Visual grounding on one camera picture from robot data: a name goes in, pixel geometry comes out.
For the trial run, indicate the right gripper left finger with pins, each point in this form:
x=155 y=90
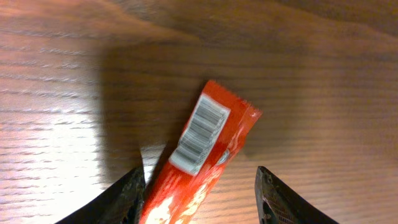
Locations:
x=121 y=203

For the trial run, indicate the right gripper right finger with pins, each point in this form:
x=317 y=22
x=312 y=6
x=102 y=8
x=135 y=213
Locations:
x=278 y=203

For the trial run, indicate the red coffee stick sachet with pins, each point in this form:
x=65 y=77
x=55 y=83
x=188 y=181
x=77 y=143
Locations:
x=215 y=132

